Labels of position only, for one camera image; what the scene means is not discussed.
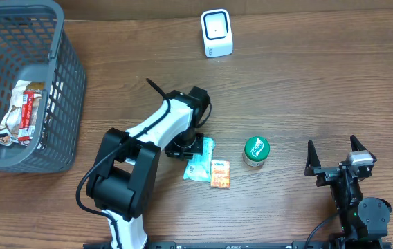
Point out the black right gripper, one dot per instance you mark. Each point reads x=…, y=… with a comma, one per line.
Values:
x=328, y=174

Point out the beige Pantree snack pouch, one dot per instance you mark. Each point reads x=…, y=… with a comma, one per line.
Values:
x=9, y=125

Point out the green lidded jar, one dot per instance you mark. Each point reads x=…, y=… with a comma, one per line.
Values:
x=256, y=151

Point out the orange Kleenex tissue pack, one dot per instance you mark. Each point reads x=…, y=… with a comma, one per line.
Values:
x=220, y=174

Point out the white barcode scanner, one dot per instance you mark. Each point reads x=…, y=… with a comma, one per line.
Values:
x=217, y=33

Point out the teal wet wipes pack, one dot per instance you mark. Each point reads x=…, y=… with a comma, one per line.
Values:
x=199, y=167

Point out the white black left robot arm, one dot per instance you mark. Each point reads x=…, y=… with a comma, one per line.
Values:
x=122, y=178

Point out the red stick sachet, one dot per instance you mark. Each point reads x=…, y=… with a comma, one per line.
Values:
x=29, y=109

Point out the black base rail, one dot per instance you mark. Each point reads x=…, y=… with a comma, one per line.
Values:
x=293, y=245

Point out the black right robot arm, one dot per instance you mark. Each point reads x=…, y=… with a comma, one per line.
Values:
x=363, y=220

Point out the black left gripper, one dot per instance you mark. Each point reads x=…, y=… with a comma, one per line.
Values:
x=185, y=149

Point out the grey plastic mesh basket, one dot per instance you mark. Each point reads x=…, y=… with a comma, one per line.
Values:
x=35, y=48

